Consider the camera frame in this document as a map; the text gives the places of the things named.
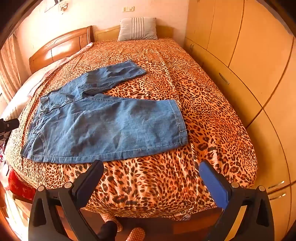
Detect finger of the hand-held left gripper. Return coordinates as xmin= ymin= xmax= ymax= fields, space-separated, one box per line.
xmin=0 ymin=118 xmax=19 ymax=133

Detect blue denim pants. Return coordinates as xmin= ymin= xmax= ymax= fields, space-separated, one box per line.
xmin=20 ymin=60 xmax=188 ymax=164

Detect polka-dot slipper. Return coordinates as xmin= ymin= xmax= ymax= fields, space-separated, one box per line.
xmin=100 ymin=213 xmax=123 ymax=232
xmin=127 ymin=227 xmax=146 ymax=241

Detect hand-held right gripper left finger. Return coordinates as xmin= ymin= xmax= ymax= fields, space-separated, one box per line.
xmin=28 ymin=159 xmax=104 ymax=241

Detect grey striped pillow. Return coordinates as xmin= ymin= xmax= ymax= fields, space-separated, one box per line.
xmin=117 ymin=17 xmax=158 ymax=42

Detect light wooden wardrobe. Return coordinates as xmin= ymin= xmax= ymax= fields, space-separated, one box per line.
xmin=184 ymin=0 xmax=296 ymax=241

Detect person's leg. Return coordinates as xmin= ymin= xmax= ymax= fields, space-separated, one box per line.
xmin=97 ymin=221 xmax=117 ymax=241

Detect carved wooden headboard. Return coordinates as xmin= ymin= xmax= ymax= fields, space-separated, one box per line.
xmin=29 ymin=25 xmax=94 ymax=73

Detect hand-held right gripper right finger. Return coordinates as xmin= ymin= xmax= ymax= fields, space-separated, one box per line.
xmin=199 ymin=160 xmax=275 ymax=241

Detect white pink bed quilt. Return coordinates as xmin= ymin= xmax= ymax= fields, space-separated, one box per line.
xmin=0 ymin=43 xmax=93 ymax=121

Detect light wooden headboard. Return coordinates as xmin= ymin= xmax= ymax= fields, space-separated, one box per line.
xmin=94 ymin=25 xmax=174 ymax=42

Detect leopard print blanket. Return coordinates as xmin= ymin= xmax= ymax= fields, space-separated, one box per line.
xmin=5 ymin=37 xmax=258 ymax=220

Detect red fabric bag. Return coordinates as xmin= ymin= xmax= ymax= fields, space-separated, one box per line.
xmin=5 ymin=167 xmax=37 ymax=201

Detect wall poster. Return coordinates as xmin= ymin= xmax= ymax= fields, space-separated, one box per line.
xmin=44 ymin=0 xmax=67 ymax=12

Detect patterned curtain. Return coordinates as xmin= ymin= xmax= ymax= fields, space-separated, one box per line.
xmin=0 ymin=35 xmax=22 ymax=102

